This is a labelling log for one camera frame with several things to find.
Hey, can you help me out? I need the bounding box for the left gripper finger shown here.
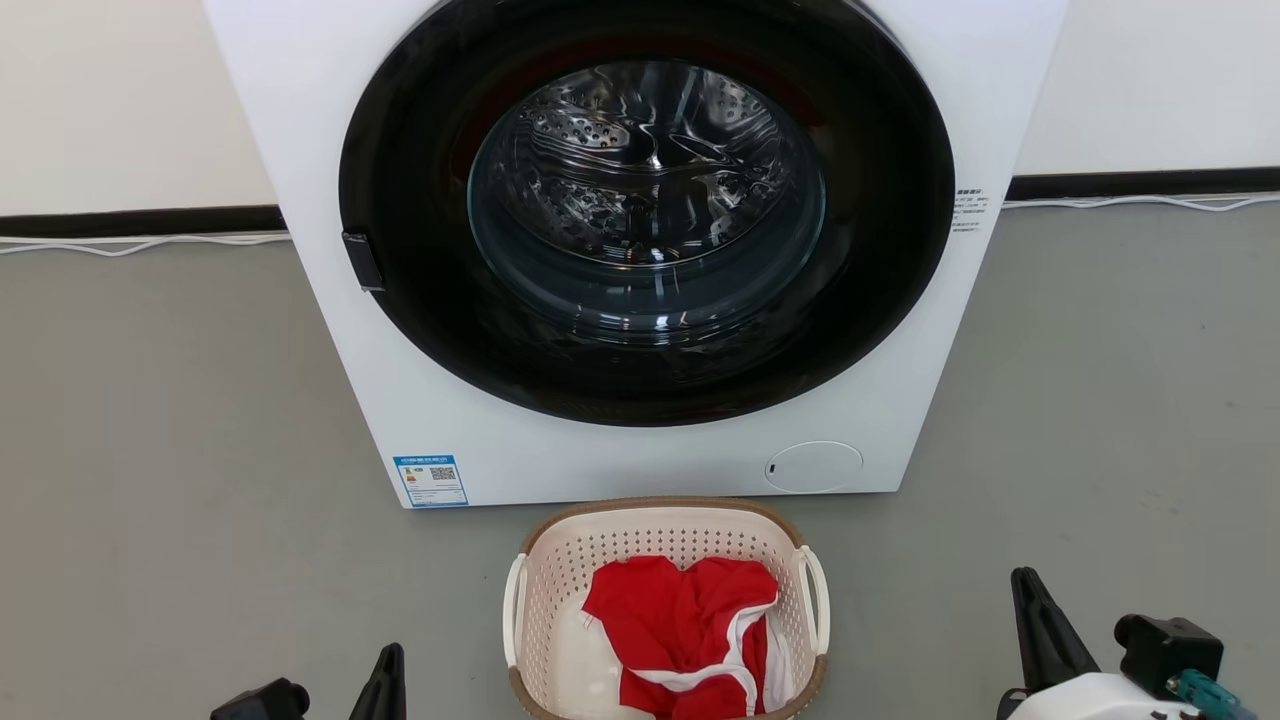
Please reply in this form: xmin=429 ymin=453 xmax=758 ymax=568
xmin=350 ymin=643 xmax=407 ymax=720

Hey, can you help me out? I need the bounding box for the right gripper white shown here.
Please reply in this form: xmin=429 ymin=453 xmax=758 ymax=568
xmin=998 ymin=567 xmax=1211 ymax=720

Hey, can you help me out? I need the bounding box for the cream perforated laundry basket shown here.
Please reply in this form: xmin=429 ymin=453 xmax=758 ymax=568
xmin=503 ymin=497 xmax=831 ymax=720

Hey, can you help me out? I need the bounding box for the blue energy label sticker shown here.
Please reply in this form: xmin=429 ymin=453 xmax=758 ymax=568
xmin=393 ymin=455 xmax=469 ymax=509

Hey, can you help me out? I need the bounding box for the round white filter cover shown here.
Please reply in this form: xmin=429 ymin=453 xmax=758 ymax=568
xmin=765 ymin=441 xmax=864 ymax=494

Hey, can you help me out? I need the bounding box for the red and white garment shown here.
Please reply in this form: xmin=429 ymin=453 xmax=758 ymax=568
xmin=582 ymin=556 xmax=791 ymax=719

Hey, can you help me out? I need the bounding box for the dark round washer door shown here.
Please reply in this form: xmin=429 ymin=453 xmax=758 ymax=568
xmin=338 ymin=0 xmax=956 ymax=428

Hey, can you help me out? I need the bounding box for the printed warning text label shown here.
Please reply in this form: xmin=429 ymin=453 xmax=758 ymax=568
xmin=953 ymin=186 xmax=991 ymax=237

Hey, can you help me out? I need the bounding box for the white front-load washing machine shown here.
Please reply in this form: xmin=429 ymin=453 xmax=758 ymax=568
xmin=203 ymin=0 xmax=1069 ymax=509

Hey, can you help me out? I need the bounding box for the teal cable connector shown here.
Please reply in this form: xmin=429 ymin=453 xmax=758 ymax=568
xmin=1168 ymin=668 xmax=1263 ymax=720

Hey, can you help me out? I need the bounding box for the black washer door handle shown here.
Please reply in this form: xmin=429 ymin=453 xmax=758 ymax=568
xmin=342 ymin=232 xmax=386 ymax=293

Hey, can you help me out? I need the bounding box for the white floor cable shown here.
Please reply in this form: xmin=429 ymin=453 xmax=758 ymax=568
xmin=0 ymin=232 xmax=293 ymax=258
xmin=1003 ymin=193 xmax=1280 ymax=213

